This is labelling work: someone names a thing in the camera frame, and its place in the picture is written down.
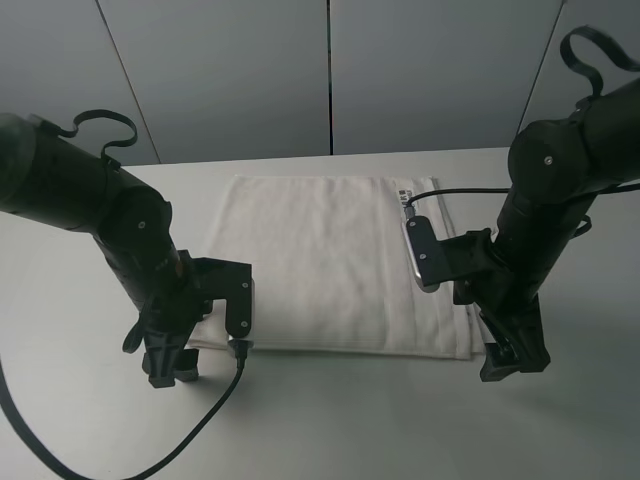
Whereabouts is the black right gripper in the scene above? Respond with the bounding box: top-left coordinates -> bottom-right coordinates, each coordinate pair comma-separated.
453,279 -> 550,383

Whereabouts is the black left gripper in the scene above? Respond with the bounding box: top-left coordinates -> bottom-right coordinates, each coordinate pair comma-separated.
130,280 -> 213,389

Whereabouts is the white towel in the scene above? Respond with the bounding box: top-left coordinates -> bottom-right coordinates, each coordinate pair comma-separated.
207,176 -> 483,360

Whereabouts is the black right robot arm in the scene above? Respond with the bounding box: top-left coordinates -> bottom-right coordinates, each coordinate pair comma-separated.
456,81 -> 639,382

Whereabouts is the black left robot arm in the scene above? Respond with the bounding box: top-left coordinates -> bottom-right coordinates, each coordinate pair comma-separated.
1,114 -> 209,388

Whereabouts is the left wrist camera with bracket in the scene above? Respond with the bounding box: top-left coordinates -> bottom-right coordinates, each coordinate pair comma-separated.
179,250 -> 253,342

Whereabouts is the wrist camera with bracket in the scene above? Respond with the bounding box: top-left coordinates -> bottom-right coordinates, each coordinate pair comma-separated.
179,250 -> 253,342
404,216 -> 497,293

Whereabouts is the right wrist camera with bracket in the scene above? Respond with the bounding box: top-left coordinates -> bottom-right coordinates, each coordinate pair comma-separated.
404,216 -> 497,293

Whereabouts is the black right camera cable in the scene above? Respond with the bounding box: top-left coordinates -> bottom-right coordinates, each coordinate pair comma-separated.
403,187 -> 512,219

